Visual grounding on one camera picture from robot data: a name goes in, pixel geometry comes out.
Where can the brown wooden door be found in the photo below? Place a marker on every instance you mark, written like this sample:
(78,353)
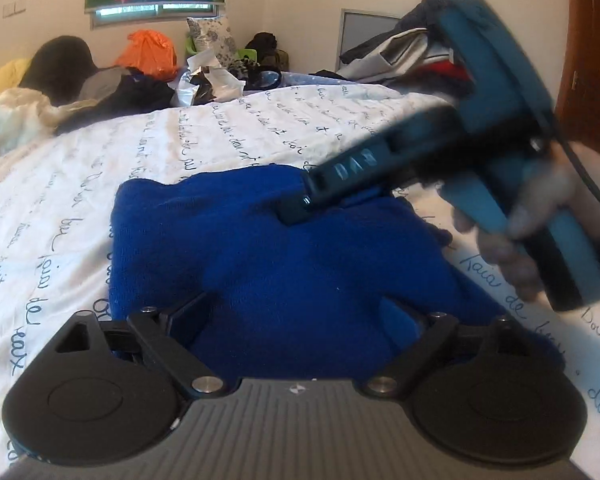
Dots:
(595,35)

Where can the pile of mixed clothes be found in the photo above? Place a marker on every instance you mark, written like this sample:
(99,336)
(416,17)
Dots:
(395,55)

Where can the dark grey clothes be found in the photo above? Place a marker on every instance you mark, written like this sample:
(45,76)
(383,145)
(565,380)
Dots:
(130,90)

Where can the white script-printed bedsheet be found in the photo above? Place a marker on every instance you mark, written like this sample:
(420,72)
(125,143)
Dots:
(55,200)

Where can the green container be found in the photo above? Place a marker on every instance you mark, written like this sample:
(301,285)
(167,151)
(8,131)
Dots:
(248,54)

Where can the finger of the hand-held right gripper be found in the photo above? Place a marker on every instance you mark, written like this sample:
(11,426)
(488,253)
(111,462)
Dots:
(300,210)

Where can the orange plastic bag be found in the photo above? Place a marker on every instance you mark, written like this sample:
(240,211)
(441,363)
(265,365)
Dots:
(147,55)

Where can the grey framed wall panel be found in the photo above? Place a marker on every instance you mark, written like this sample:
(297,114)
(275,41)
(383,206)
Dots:
(365,30)

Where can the floral pillow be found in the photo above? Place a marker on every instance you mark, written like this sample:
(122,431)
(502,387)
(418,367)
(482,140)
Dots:
(215,37)

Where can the person's right hand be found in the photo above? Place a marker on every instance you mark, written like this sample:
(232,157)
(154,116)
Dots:
(505,260)

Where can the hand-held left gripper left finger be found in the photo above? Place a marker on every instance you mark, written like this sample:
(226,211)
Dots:
(192,312)

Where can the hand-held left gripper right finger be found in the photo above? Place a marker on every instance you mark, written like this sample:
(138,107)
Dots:
(397,320)

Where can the black cushion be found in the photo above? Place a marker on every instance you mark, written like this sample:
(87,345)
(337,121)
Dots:
(60,65)

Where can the light blue dotted cloth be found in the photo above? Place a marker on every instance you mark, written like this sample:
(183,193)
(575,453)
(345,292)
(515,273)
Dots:
(315,79)

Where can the yellow blanket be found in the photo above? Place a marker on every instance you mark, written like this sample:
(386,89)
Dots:
(0,80)

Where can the blue knit sweater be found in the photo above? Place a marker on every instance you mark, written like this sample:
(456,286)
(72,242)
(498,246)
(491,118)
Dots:
(290,270)

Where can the dark brown bag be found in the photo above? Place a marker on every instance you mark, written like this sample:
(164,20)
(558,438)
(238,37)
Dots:
(267,50)

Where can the crumpled silver plastic bag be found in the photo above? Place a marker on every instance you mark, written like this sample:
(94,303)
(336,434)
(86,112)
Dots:
(205,85)

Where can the window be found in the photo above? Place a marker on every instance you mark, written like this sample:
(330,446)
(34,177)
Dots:
(130,14)

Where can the white wall switch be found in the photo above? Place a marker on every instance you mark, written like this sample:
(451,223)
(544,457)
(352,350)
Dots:
(14,8)

